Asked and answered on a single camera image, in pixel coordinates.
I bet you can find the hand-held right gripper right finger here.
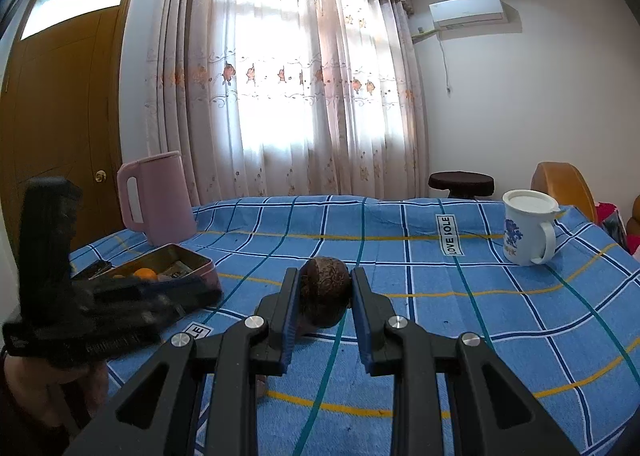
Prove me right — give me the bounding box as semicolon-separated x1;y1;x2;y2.
350;267;571;456

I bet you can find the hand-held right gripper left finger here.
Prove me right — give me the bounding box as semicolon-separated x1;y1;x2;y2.
65;268;302;456

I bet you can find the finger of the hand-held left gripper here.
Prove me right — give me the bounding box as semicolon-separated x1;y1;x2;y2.
92;277;223;312
95;303;186;337

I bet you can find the rectangular metal tin box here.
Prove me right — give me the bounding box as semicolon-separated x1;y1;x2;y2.
75;243;223;307

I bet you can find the brown wrinkled passion fruit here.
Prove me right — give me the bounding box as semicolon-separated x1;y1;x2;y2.
300;257;351;329

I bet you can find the person's left forearm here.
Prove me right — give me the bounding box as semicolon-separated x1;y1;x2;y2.
0;355;109;437

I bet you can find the printed paper leaflet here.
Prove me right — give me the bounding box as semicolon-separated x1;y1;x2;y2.
159;262;193;281

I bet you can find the pink electric kettle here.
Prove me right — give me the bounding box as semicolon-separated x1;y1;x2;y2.
116;151;197;247

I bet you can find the blue plaid tablecloth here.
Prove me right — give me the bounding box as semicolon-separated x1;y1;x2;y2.
67;193;640;456

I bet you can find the dark round stool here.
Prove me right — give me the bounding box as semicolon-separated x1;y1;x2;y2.
428;171;495;200

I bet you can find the brown wooden door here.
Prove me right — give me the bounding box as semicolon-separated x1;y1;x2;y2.
0;0;143;257

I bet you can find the white cup with blue print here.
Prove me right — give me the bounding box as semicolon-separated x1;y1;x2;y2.
501;189;560;267

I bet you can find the sheer floral curtain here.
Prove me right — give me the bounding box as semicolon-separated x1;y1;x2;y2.
145;0;431;237

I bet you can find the orange leather sofa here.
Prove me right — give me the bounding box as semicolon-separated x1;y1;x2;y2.
531;162;640;257

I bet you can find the white air conditioner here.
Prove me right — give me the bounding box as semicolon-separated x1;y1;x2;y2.
429;0;506;29

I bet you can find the air conditioner power cable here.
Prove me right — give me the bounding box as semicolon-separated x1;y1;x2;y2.
439;30;454;98

